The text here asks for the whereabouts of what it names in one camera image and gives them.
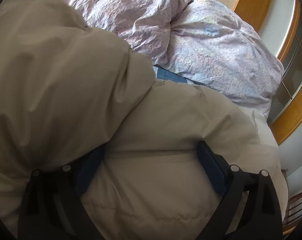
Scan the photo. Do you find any beige puffer jacket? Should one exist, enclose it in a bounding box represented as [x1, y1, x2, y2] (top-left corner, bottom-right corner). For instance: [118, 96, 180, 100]
[0, 0, 288, 239]

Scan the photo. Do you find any blue striped bed sheet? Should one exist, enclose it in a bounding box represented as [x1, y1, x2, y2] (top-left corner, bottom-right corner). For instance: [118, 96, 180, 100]
[153, 65, 204, 86]

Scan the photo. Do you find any lilac floral duvet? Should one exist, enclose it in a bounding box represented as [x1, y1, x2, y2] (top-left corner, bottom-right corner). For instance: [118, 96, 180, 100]
[65, 0, 284, 116]

